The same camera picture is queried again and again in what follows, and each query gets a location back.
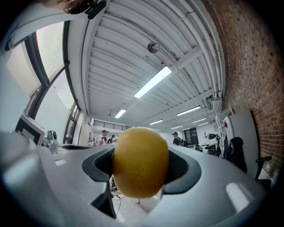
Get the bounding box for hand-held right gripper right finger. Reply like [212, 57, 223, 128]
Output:
[133, 145, 270, 227]

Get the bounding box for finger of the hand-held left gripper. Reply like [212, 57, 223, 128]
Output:
[58, 143, 94, 150]

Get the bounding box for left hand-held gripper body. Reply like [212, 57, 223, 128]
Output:
[15, 113, 59, 154]

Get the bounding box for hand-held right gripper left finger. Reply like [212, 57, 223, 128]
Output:
[37, 143, 134, 227]

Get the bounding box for yellow oval soap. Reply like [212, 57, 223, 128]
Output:
[112, 126, 170, 199]

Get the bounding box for black balcony railing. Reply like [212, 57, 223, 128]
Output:
[93, 119, 132, 131]

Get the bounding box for white metal shelf rack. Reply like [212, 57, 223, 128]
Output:
[214, 106, 234, 142]

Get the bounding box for large black-framed window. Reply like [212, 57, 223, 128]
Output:
[6, 21, 81, 145]

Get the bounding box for ceiling air conditioner unit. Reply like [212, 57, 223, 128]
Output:
[206, 95, 221, 111]

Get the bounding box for person's white shirt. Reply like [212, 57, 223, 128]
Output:
[0, 4, 88, 54]

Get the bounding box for silver ceiling dome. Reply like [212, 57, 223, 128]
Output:
[147, 41, 160, 54]

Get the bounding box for person's face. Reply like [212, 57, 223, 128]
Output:
[42, 0, 74, 10]

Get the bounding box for dark glasses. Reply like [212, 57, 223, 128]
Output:
[63, 0, 87, 15]

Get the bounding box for black head-worn camera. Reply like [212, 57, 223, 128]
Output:
[85, 0, 107, 20]

